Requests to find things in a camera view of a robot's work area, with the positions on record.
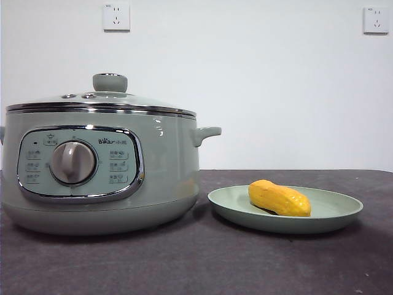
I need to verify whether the yellow corn cob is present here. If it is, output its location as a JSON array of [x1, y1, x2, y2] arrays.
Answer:
[[247, 179, 312, 218]]

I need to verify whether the glass lid with green knob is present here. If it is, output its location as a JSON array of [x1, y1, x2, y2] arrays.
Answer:
[[5, 73, 197, 119]]

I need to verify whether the green electric steamer pot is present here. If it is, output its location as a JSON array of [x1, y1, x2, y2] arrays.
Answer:
[[0, 109, 222, 237]]

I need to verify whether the pale green round plate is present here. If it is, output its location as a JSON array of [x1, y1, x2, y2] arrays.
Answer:
[[207, 184, 364, 235]]

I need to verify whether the white wall socket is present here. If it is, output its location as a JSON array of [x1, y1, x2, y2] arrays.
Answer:
[[363, 7, 391, 35], [103, 4, 131, 33]]

